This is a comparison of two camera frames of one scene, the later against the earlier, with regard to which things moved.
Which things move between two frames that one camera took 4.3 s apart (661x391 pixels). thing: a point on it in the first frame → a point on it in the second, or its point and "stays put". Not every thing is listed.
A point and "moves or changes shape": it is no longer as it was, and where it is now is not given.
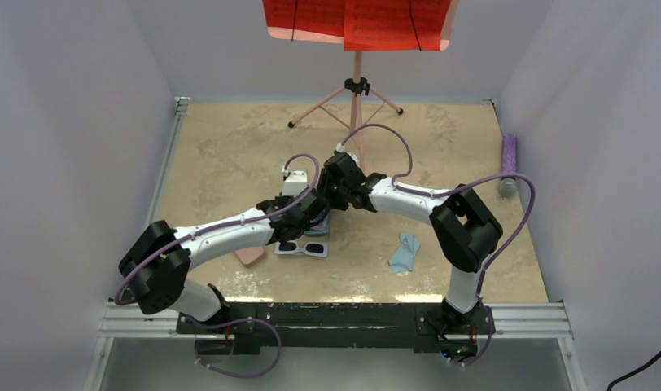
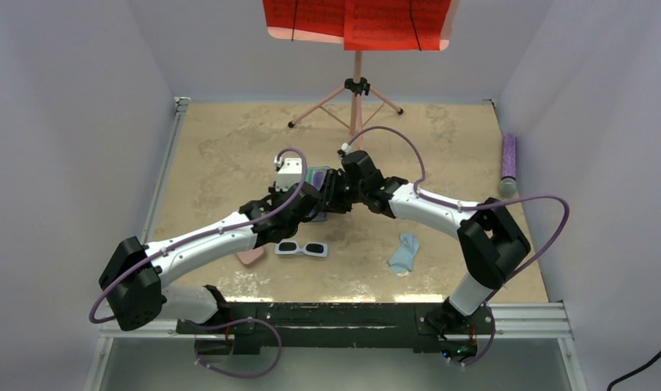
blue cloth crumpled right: [402, 260] stays put
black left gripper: [282, 199] stays put
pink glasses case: [250, 257] stays put
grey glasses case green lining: [321, 224] moves or changes shape
